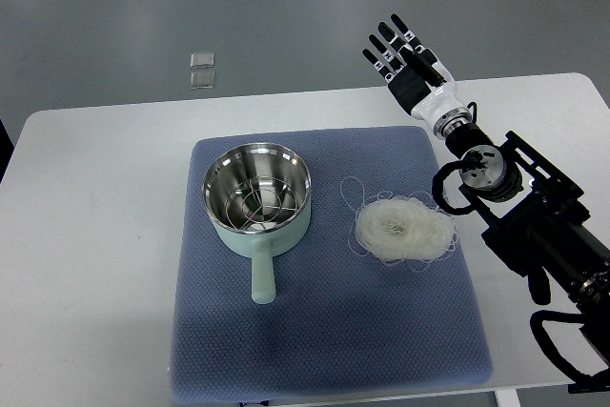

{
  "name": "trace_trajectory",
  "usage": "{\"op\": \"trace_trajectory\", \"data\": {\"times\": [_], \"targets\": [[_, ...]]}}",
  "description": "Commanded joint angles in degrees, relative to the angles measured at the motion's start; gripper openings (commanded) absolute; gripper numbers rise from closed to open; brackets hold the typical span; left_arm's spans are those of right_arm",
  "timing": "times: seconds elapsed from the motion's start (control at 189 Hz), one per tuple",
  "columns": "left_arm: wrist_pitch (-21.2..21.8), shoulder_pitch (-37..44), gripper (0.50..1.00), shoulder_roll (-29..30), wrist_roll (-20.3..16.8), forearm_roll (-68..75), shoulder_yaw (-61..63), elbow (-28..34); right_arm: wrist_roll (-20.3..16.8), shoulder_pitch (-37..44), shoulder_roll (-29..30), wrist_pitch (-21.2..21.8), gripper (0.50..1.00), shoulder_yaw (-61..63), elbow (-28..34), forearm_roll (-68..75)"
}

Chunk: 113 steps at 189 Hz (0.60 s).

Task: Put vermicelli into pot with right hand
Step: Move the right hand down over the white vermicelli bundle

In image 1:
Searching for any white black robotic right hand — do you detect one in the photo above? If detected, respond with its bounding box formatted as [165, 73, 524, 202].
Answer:
[362, 13, 462, 124]

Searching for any white vermicelli noodle bundle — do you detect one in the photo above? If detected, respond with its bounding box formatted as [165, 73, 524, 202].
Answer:
[339, 176, 459, 272]

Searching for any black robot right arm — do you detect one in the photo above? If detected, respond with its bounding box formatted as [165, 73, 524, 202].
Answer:
[432, 104, 609, 394]

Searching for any mint green steel pot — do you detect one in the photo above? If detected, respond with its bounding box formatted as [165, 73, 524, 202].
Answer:
[202, 142, 312, 304]

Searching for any wire steaming rack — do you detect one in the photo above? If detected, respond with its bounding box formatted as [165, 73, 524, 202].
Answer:
[224, 177, 300, 232]

